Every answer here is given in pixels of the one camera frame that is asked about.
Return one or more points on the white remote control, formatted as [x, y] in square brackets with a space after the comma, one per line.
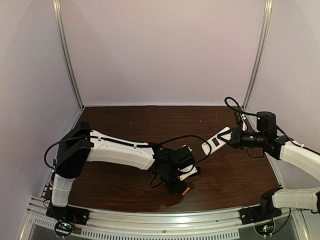
[213, 144]

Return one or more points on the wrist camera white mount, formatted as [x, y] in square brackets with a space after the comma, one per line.
[240, 120]
[185, 163]

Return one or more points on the orange AA battery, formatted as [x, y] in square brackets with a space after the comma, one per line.
[185, 191]

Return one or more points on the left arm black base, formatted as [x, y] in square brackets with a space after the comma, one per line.
[66, 218]

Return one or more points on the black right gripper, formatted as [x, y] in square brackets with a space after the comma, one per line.
[236, 137]

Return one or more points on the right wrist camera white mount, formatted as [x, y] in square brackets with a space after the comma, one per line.
[240, 120]

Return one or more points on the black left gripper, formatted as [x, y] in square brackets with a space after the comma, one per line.
[173, 184]

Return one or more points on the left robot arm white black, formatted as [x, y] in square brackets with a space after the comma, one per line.
[82, 144]

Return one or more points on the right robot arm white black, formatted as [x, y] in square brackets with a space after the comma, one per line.
[281, 148]

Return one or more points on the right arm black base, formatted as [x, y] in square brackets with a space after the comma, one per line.
[262, 215]

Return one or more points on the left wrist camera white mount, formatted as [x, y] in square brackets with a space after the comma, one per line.
[185, 163]

